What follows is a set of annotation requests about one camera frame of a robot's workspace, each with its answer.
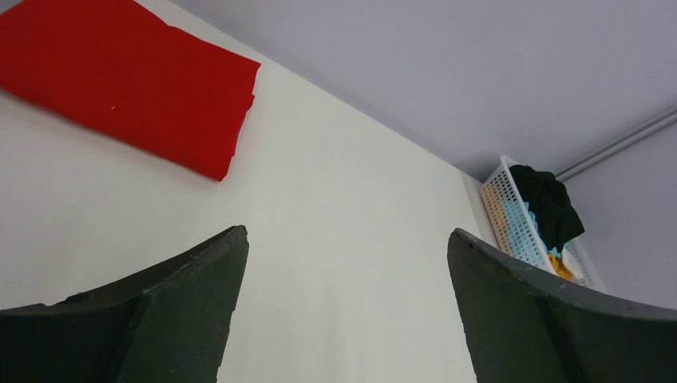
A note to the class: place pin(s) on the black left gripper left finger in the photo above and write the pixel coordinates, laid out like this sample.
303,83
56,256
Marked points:
166,323

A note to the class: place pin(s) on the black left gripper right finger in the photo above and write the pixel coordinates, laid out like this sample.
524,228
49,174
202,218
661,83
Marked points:
523,324

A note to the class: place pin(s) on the black t shirt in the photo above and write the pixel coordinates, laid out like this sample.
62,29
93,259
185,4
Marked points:
556,219

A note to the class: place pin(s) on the orange t shirt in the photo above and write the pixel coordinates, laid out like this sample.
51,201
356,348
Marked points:
559,268

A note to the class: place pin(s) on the blue t shirt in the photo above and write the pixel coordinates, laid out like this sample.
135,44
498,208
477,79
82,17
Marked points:
553,251

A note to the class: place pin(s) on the white plastic laundry basket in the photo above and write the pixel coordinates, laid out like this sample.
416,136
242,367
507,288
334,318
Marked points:
517,237

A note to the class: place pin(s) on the folded red t shirt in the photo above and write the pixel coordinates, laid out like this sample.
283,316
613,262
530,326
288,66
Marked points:
118,69

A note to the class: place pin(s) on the aluminium corner rail right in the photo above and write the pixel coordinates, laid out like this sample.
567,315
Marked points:
648,128

